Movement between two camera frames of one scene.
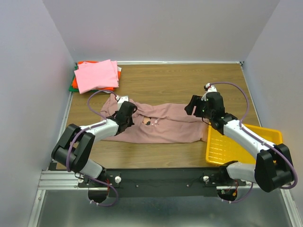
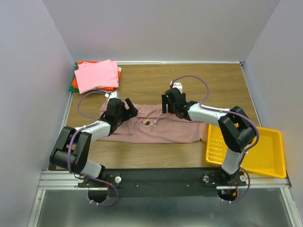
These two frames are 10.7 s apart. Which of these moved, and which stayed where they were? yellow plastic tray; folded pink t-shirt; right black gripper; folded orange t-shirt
Moved: right black gripper
Stayed: folded orange t-shirt; folded pink t-shirt; yellow plastic tray
